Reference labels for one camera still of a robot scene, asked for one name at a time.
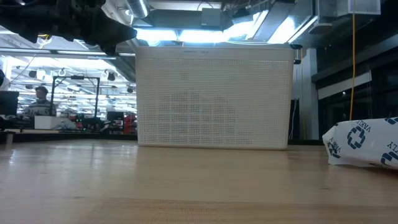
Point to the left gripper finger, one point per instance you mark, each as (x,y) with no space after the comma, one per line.
(115,34)

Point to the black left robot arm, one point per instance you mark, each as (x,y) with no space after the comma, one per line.
(12,15)

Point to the white perforated plastic basket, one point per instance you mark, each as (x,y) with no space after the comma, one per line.
(214,99)

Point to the black hanging lamp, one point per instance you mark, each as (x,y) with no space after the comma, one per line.
(111,76)

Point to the person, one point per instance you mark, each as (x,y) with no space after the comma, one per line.
(40,104)

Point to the red cabinet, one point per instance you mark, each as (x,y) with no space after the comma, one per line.
(130,124)

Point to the grey ceiling box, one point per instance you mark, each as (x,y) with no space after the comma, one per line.
(211,17)

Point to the black monitor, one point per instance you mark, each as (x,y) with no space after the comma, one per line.
(8,103)

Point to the white box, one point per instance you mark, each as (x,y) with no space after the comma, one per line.
(46,122)

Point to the white packet with blue print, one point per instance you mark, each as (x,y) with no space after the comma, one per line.
(363,143)

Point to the silver round air duct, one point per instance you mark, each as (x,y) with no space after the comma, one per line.
(138,7)

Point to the black metal gantry frame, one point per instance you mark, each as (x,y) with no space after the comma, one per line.
(98,93)

